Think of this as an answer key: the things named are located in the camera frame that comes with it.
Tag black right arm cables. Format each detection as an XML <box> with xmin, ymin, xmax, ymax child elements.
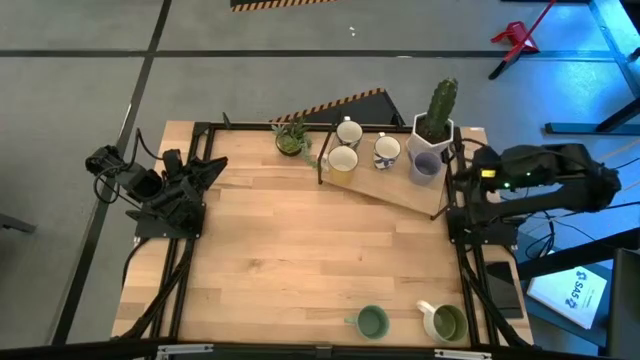
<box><xmin>514</xmin><ymin>149</ymin><xmax>640</xmax><ymax>261</ymax></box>

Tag white mug green inside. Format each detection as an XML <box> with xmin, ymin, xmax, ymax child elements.
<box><xmin>415</xmin><ymin>298</ymin><xmax>470</xmax><ymax>345</ymax></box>

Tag black mat hazard edge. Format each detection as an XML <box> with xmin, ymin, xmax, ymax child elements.
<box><xmin>269</xmin><ymin>87</ymin><xmax>406</xmax><ymax>127</ymax></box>

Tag red metal floor stand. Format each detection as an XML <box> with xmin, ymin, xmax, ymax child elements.
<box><xmin>487</xmin><ymin>0</ymin><xmax>558</xmax><ymax>81</ymax></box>

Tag hazard stripe floor tape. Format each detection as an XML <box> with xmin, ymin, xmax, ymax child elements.
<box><xmin>230</xmin><ymin>0</ymin><xmax>341</xmax><ymax>13</ymax></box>

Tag cactus in white pot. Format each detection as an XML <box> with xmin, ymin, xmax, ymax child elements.
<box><xmin>405</xmin><ymin>76</ymin><xmax>460</xmax><ymax>161</ymax></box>

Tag blue floral white mug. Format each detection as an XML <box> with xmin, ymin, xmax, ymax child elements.
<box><xmin>372</xmin><ymin>131</ymin><xmax>403</xmax><ymax>172</ymax></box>

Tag dark side table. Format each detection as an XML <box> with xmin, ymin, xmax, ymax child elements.
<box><xmin>514</xmin><ymin>227</ymin><xmax>640</xmax><ymax>351</ymax></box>

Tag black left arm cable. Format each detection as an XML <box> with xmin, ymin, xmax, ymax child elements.
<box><xmin>92</xmin><ymin>128</ymin><xmax>151</xmax><ymax>206</ymax></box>

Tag lavender mug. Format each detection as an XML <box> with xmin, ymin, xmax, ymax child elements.
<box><xmin>408</xmin><ymin>150</ymin><xmax>444</xmax><ymax>188</ymax></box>

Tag wooden shelf black frame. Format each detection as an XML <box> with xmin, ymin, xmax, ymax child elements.
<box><xmin>316</xmin><ymin>117</ymin><xmax>451</xmax><ymax>221</ymax></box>

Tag black desk leg frame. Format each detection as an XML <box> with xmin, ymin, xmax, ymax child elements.
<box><xmin>544</xmin><ymin>0</ymin><xmax>640</xmax><ymax>136</ymax></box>

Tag sage green mug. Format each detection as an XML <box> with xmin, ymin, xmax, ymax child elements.
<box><xmin>343</xmin><ymin>304</ymin><xmax>391</xmax><ymax>342</ymax></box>

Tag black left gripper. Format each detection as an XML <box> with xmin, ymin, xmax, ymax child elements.
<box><xmin>163</xmin><ymin>148</ymin><xmax>229</xmax><ymax>202</ymax></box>

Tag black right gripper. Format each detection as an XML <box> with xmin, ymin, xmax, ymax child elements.
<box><xmin>452</xmin><ymin>145</ymin><xmax>509</xmax><ymax>194</ymax></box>

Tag white box with logo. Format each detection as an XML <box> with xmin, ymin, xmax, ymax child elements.
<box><xmin>526</xmin><ymin>264</ymin><xmax>609</xmax><ymax>331</ymax></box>

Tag dark floor object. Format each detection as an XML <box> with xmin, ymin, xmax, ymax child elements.
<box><xmin>0</xmin><ymin>212</ymin><xmax>37</xmax><ymax>235</ymax></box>

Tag succulent in black pot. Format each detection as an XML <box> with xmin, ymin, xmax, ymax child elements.
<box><xmin>271</xmin><ymin>117</ymin><xmax>319</xmax><ymax>169</ymax></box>

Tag black table frame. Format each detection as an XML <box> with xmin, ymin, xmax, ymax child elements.
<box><xmin>119</xmin><ymin>112</ymin><xmax>534</xmax><ymax>351</ymax></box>

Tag small white mug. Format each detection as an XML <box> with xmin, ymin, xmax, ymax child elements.
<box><xmin>334</xmin><ymin>115</ymin><xmax>365</xmax><ymax>151</ymax></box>

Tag silver frame bracket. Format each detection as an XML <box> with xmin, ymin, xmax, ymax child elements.
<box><xmin>433</xmin><ymin>348</ymin><xmax>494</xmax><ymax>360</ymax></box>
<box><xmin>157</xmin><ymin>343</ymin><xmax>214</xmax><ymax>359</ymax></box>

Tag yellow mug white handle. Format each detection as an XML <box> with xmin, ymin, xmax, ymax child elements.
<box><xmin>319</xmin><ymin>144</ymin><xmax>360</xmax><ymax>187</ymax></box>

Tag black tablet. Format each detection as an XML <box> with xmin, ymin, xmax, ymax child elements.
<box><xmin>483</xmin><ymin>259</ymin><xmax>525</xmax><ymax>321</ymax></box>

